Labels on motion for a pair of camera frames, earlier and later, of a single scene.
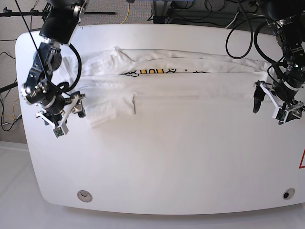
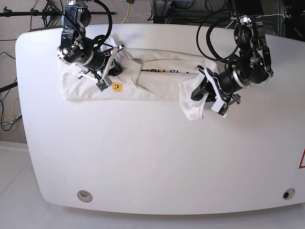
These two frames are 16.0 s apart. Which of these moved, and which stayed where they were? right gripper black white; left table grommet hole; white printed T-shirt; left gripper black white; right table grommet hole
Moved: left gripper black white; white printed T-shirt; right gripper black white
Stayed: right table grommet hole; left table grommet hole
